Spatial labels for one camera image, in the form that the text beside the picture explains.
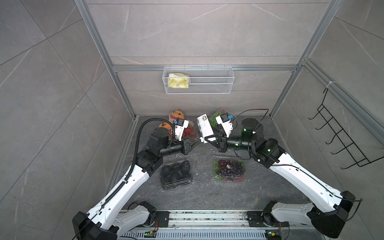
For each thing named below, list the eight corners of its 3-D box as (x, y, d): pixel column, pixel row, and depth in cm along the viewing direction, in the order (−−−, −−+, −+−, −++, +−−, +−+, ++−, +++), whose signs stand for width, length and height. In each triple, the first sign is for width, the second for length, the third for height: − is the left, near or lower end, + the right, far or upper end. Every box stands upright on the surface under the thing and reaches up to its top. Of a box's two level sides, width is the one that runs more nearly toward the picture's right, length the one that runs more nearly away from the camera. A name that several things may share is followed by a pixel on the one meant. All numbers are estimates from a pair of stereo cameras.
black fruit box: (163, 191, 84) (160, 187, 78) (161, 170, 92) (159, 165, 86) (193, 184, 86) (193, 180, 80) (189, 164, 94) (188, 159, 89)
